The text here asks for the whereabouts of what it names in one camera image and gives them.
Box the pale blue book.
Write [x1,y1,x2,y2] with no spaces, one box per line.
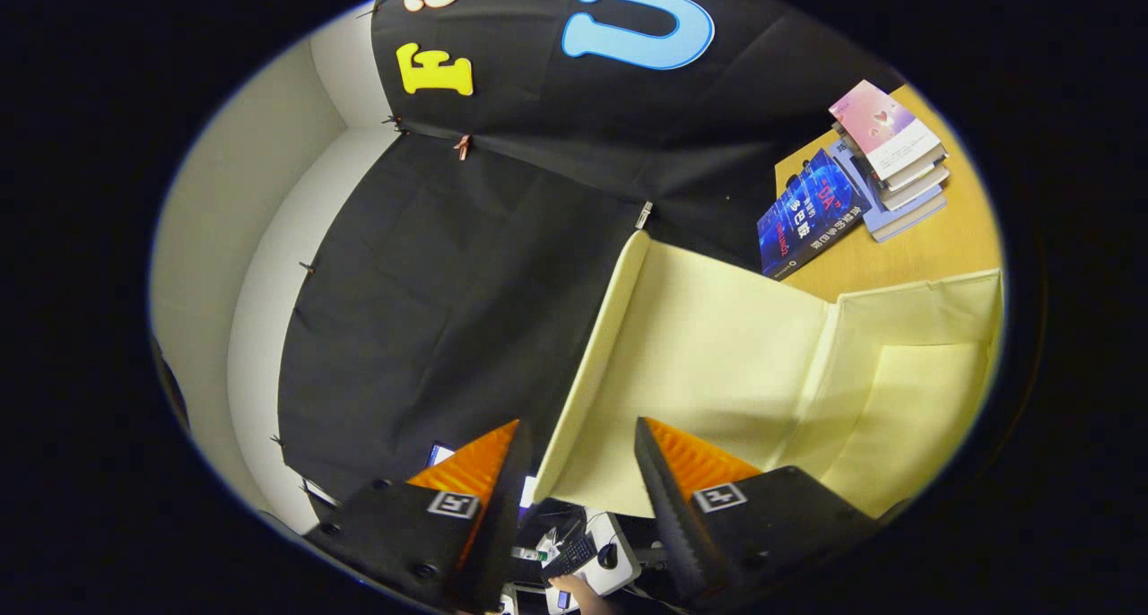
[830,138,949,243]

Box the white desk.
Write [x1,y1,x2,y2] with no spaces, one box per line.
[502,510,643,615]

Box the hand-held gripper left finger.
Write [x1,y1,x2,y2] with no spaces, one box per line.
[302,419,535,614]

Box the grey cover book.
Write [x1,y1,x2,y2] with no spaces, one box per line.
[865,144,949,195]
[874,162,952,211]

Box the black keyboard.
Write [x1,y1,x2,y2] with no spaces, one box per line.
[541,533,599,582]

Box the green fabric storage box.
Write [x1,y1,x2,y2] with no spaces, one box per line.
[534,230,1004,519]

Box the dark blue book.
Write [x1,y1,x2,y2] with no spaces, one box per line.
[756,147,873,282]

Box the row of black clips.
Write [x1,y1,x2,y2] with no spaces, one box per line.
[269,0,415,450]

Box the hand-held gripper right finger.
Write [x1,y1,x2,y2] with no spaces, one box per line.
[633,416,886,611]

